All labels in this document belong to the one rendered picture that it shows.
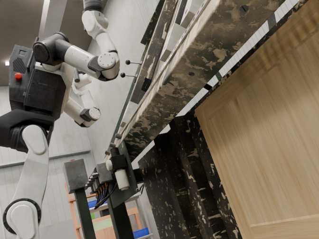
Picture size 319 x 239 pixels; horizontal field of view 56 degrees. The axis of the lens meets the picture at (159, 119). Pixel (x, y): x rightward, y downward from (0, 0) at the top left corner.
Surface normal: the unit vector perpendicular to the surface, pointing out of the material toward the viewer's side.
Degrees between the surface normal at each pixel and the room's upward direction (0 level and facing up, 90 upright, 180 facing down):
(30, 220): 90
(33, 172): 111
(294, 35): 90
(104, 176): 90
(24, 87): 90
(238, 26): 147
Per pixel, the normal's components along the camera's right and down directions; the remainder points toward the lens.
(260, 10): -0.24, 0.84
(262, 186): -0.89, 0.15
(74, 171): 0.34, -0.40
